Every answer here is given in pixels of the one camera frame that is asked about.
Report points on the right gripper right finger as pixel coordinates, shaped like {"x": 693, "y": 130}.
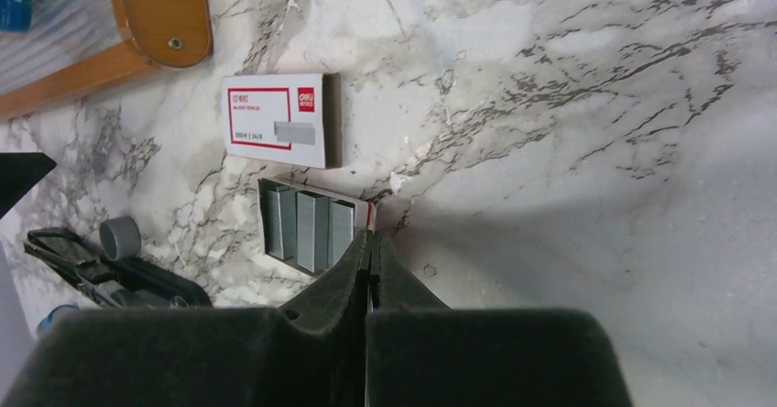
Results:
{"x": 420, "y": 352}

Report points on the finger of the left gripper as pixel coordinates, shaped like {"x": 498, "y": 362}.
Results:
{"x": 20, "y": 172}

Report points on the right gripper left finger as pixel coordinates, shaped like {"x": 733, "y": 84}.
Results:
{"x": 308, "y": 352}

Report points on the grey staple strip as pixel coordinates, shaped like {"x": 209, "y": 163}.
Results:
{"x": 312, "y": 236}
{"x": 341, "y": 228}
{"x": 280, "y": 221}

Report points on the black stapler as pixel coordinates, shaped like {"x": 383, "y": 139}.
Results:
{"x": 123, "y": 283}

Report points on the small red staples box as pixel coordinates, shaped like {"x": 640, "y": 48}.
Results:
{"x": 292, "y": 118}

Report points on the small dark round cap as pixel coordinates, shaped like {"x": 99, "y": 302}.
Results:
{"x": 120, "y": 238}

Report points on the blue white plastic jar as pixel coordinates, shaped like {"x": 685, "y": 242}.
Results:
{"x": 16, "y": 15}

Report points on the orange wooden shelf rack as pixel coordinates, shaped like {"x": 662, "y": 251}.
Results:
{"x": 75, "y": 48}

